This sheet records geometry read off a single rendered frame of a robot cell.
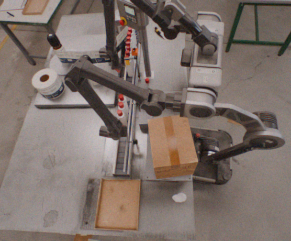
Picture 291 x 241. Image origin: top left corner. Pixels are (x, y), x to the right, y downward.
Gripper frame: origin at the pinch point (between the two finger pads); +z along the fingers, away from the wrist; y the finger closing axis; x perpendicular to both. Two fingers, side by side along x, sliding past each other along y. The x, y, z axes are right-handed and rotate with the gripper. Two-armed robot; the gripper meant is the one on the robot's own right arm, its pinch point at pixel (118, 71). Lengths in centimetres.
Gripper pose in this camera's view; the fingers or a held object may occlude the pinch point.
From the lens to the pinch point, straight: 168.4
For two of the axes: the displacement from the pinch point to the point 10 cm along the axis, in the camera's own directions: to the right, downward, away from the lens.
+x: 9.9, 0.1, -1.0
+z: 0.8, 4.7, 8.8
